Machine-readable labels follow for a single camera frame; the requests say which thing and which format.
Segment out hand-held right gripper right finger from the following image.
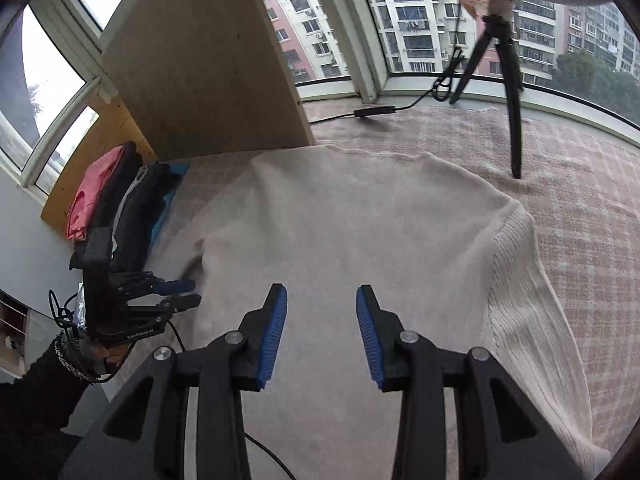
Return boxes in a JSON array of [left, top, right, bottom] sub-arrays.
[[356, 285, 588, 480]]

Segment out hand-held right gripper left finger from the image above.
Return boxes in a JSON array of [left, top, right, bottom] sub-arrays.
[[57, 283, 288, 480]]

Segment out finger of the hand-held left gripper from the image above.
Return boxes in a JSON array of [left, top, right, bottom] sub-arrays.
[[155, 294, 202, 315], [150, 279, 197, 296]]

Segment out cream knit cardigan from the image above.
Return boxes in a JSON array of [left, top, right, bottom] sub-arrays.
[[145, 144, 613, 480]]

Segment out person's left forearm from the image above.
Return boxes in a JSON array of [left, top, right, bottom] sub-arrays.
[[0, 332, 108, 461]]

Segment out person's left hand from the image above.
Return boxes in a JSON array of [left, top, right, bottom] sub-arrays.
[[82, 337, 132, 376]]

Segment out dark garment with grey trim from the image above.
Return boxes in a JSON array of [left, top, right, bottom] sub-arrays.
[[107, 162, 183, 273]]

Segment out pink garment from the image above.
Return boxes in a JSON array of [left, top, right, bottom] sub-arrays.
[[66, 146, 126, 242]]

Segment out white shelf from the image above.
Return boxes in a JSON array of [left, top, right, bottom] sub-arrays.
[[0, 287, 51, 376]]

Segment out black garment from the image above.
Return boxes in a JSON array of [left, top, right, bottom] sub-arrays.
[[87, 141, 146, 241]]

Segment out light wooden ledge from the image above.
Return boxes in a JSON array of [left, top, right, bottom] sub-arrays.
[[40, 97, 161, 236]]

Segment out light wooden panel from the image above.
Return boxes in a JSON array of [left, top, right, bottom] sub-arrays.
[[100, 0, 316, 163]]

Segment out black tripod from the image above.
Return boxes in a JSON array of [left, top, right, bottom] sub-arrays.
[[450, 0, 525, 180]]

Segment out green trees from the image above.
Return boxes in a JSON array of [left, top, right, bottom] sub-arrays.
[[520, 47, 640, 128]]

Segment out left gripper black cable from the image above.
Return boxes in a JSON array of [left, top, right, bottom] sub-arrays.
[[47, 287, 187, 386]]

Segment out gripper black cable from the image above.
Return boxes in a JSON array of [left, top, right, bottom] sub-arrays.
[[47, 287, 187, 386], [245, 434, 297, 480]]

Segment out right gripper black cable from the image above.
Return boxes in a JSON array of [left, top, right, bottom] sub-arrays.
[[245, 434, 297, 480]]

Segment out white window frame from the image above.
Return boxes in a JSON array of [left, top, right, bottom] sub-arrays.
[[0, 0, 640, 191]]

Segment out black light cable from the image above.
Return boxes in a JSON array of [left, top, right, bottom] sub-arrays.
[[306, 2, 468, 125]]

